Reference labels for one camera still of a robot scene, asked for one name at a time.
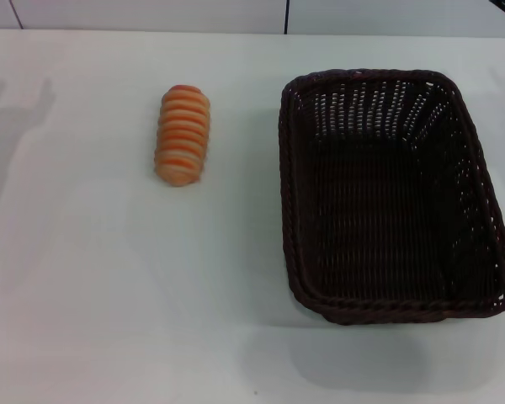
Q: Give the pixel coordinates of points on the dark brown wicker basket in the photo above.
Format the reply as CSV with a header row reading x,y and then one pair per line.
x,y
387,219

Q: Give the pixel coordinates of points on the orange striped bread roll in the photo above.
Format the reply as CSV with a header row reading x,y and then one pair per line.
x,y
182,134

